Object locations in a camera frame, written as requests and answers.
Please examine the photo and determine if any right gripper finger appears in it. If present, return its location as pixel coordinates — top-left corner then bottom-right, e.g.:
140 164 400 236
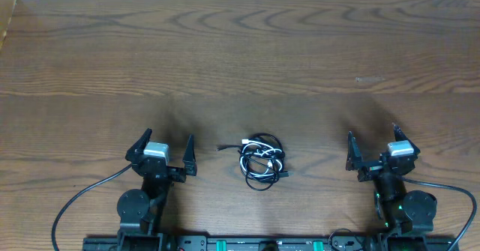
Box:
346 131 363 171
393 124 420 155

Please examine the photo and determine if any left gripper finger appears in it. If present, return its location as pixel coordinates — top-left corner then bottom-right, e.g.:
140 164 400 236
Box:
125 128 152 161
182 134 197 176

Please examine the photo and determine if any white usb cable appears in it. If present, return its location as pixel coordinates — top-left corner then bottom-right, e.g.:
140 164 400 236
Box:
239 138 284 178

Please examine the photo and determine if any black usb cable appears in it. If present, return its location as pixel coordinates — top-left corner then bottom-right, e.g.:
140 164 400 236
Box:
216 132 292 192

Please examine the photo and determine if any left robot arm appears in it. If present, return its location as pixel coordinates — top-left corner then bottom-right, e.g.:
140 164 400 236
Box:
116 128 197 251

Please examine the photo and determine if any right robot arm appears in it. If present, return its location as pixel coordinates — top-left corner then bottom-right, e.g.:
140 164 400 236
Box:
346 125 437 250

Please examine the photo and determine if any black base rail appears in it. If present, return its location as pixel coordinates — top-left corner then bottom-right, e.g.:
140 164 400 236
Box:
82 234 454 251

